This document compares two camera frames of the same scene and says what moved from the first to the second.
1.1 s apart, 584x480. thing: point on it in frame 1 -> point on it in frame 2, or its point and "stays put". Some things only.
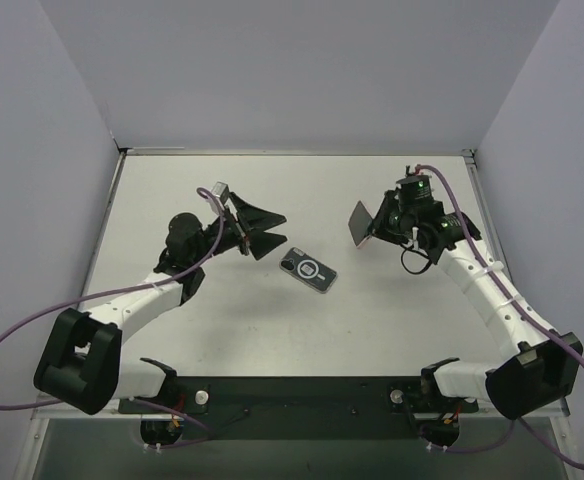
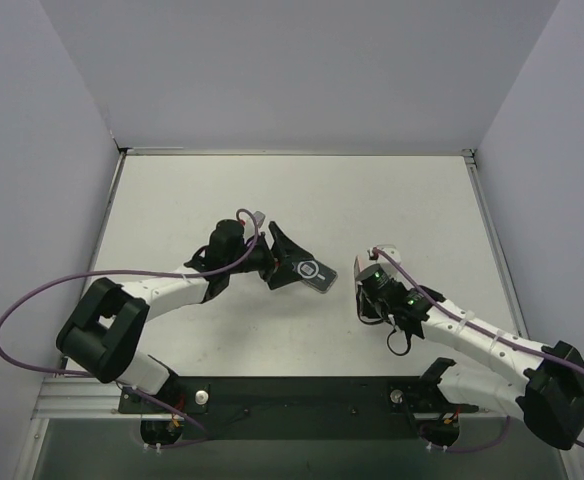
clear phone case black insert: (309, 269) stays put
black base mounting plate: (304, 408) stays put
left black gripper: (242, 229) -> (276, 257)
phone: (360, 224) -> (357, 267)
